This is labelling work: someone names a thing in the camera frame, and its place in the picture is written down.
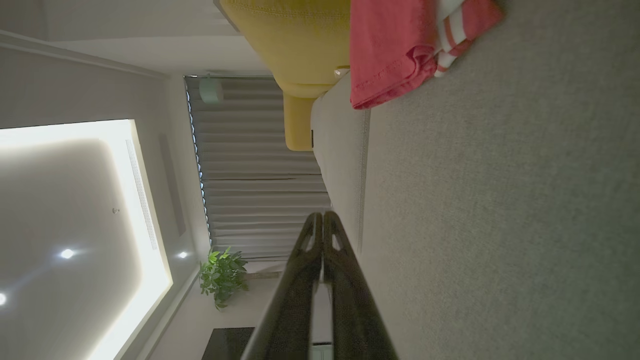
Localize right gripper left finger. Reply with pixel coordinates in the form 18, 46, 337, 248
240, 212, 323, 360

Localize pale green round lamp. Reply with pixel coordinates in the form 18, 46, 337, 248
198, 77, 225, 105

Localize black cabinet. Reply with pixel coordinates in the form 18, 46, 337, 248
201, 327, 256, 360

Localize red polo shirt white sleeves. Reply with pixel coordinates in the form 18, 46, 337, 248
349, 0, 506, 110

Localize grey pleated curtain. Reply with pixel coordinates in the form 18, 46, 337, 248
184, 75, 332, 262

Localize yellow armchair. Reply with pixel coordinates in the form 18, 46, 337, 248
219, 0, 352, 152

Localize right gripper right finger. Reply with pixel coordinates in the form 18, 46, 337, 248
324, 211, 398, 360

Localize green potted plant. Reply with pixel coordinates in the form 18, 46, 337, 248
198, 246, 250, 312

